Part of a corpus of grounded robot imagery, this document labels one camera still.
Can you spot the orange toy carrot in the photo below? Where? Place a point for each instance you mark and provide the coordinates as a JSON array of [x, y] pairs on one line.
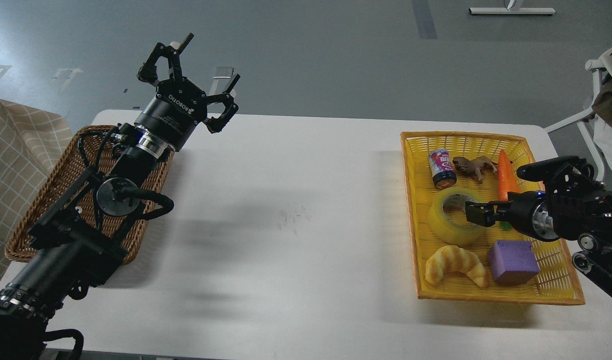
[[507, 181]]

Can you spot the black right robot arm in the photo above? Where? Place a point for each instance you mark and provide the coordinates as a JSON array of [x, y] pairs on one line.
[[573, 206]]

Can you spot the yellow tape roll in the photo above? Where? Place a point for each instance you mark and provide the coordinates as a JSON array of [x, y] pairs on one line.
[[447, 218]]

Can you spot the white office chair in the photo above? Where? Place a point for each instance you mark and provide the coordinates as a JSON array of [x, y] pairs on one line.
[[585, 120]]

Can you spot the brown toy frog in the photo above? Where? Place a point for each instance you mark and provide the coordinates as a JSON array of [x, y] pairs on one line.
[[473, 168]]

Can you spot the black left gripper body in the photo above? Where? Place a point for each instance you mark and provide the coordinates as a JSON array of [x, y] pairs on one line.
[[174, 112]]

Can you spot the toy croissant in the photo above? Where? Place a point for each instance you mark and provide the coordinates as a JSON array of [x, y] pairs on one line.
[[452, 258]]

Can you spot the purple foam block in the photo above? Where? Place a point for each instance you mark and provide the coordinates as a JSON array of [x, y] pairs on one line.
[[512, 262]]

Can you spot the yellow plastic basket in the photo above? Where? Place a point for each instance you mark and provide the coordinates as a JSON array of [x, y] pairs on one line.
[[557, 283]]

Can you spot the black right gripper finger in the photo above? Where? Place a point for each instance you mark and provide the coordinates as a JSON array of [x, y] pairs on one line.
[[488, 219], [495, 206]]

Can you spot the white stand base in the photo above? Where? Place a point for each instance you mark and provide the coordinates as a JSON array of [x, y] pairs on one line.
[[512, 8]]

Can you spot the beige checkered cloth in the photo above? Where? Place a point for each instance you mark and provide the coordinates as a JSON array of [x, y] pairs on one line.
[[31, 143]]

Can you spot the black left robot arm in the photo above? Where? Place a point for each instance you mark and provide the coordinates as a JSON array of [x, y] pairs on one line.
[[79, 238]]

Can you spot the small soda can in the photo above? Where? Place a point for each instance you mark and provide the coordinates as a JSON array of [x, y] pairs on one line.
[[442, 171]]

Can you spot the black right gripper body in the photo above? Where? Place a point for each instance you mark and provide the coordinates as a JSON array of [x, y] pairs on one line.
[[520, 213]]

